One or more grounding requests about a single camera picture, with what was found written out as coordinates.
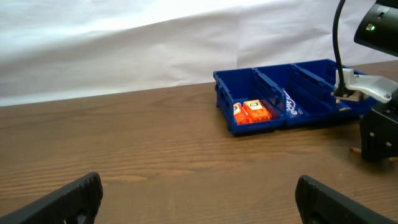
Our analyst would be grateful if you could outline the blue tray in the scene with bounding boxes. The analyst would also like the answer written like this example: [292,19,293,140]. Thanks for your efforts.
[213,58,379,137]

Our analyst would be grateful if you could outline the blue candy pack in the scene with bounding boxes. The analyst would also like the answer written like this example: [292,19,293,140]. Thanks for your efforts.
[281,89,305,118]

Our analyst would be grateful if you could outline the black cable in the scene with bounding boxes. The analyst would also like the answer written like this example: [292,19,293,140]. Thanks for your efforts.
[331,0,354,97]

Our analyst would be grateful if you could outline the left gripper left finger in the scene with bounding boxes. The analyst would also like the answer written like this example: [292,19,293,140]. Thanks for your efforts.
[0,172,103,224]

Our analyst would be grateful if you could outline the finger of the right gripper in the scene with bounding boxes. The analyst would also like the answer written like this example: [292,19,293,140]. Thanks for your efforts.
[359,119,398,162]

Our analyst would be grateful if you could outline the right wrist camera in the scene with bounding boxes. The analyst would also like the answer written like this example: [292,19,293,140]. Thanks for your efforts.
[335,67,398,104]

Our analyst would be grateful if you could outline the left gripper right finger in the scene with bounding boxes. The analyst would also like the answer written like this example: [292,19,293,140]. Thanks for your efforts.
[294,174,398,224]

